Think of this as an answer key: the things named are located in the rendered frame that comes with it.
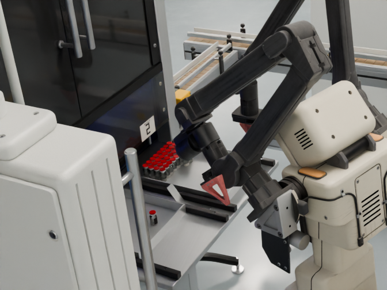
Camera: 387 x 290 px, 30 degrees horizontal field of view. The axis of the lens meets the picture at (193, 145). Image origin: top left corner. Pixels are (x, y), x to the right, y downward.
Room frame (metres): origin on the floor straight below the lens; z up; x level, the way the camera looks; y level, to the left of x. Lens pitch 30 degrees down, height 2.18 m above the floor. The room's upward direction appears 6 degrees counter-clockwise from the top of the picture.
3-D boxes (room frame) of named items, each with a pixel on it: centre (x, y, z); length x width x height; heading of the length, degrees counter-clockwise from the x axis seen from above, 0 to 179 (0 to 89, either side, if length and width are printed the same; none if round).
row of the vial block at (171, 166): (2.11, 0.07, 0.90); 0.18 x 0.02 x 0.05; 148
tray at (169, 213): (1.83, 0.26, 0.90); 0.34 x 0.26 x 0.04; 57
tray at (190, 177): (2.06, 0.00, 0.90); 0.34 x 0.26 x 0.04; 58
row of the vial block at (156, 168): (2.12, 0.09, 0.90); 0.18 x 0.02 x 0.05; 148
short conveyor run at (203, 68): (2.70, 0.00, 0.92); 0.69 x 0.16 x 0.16; 147
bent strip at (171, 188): (1.88, 0.03, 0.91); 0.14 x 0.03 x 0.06; 57
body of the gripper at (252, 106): (2.02, -0.19, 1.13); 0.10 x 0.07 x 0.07; 57
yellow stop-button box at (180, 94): (2.39, 0.04, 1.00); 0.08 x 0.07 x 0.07; 57
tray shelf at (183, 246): (1.93, 0.11, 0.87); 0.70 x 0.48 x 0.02; 147
